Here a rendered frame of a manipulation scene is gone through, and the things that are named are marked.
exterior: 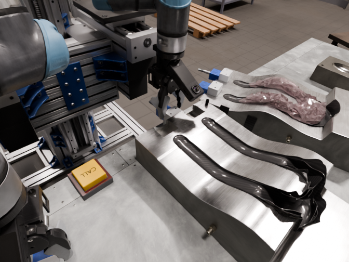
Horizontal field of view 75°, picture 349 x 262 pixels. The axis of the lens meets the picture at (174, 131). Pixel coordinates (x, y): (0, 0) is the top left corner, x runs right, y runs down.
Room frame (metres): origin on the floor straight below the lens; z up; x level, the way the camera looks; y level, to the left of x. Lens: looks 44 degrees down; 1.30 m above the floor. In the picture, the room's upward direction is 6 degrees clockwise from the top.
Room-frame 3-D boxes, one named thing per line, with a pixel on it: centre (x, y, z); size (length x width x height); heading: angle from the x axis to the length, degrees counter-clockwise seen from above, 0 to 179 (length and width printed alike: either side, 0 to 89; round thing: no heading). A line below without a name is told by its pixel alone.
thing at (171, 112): (0.58, 0.05, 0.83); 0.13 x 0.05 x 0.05; 49
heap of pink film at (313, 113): (0.63, -0.35, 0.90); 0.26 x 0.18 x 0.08; 65
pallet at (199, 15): (3.93, -0.13, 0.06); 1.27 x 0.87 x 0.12; 42
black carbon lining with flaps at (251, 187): (0.33, -0.17, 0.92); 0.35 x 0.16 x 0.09; 47
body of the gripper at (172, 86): (0.57, 0.04, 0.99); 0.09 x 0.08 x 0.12; 49
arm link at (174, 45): (0.56, 0.03, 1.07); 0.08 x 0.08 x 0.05
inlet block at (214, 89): (0.69, -0.08, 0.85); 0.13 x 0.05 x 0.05; 65
